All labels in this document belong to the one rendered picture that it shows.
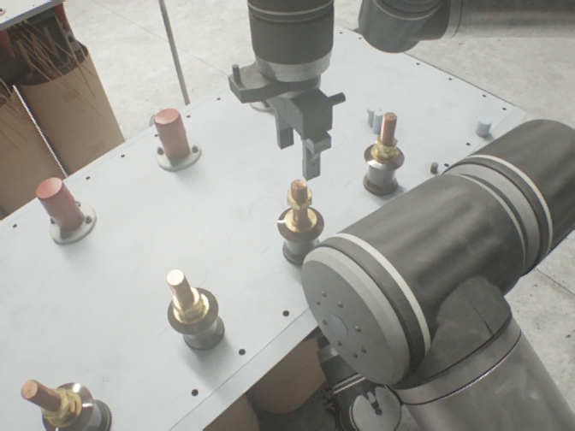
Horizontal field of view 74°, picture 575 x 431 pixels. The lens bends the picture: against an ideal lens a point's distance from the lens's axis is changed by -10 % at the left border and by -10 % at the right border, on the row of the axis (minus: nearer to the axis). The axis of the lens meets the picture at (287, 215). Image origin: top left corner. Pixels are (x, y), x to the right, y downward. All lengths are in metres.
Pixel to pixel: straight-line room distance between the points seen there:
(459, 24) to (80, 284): 0.89
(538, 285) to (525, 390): 2.37
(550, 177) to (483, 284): 0.16
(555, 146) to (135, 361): 0.77
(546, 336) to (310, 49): 2.30
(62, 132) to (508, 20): 2.13
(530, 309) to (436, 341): 2.30
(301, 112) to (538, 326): 2.23
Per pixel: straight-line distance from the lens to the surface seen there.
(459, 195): 0.41
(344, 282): 0.34
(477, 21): 0.67
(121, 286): 0.96
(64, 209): 1.04
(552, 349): 2.60
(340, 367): 0.92
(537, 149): 0.51
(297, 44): 0.52
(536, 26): 0.73
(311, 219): 0.83
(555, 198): 0.49
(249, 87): 0.56
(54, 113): 2.34
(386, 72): 1.44
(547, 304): 2.72
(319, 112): 0.58
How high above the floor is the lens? 2.12
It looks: 51 degrees down
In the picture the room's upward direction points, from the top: 5 degrees counter-clockwise
